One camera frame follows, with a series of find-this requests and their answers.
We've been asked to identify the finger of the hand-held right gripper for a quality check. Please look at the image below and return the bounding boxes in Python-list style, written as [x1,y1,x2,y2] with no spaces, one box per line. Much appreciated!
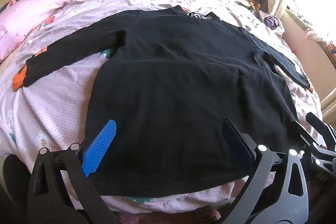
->
[289,121,324,153]
[306,112,336,142]

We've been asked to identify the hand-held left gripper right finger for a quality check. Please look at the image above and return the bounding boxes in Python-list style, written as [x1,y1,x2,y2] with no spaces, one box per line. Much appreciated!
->
[222,119,309,224]

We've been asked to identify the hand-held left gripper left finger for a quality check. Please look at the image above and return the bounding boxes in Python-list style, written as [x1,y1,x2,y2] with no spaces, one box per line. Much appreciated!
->
[28,119,121,224]

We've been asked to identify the black long-sleeve shirt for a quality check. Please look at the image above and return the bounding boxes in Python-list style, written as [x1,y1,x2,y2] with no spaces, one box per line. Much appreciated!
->
[23,5,311,198]

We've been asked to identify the lilac strawberry print duvet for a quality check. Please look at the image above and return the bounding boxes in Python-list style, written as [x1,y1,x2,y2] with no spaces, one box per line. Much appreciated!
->
[0,0,324,214]

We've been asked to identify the floral cloth on sill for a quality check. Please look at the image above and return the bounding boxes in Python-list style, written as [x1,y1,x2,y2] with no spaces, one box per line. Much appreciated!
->
[303,27,336,63]

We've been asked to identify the person's pink dotted clothing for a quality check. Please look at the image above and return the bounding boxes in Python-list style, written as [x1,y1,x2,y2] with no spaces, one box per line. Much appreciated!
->
[115,207,223,224]

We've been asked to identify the purple cloth bundle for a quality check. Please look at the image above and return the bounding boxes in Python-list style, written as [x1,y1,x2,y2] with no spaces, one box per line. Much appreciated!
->
[259,10,286,36]

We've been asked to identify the pink quilt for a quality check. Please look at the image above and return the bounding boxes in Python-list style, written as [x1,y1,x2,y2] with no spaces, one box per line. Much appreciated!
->
[0,0,77,62]

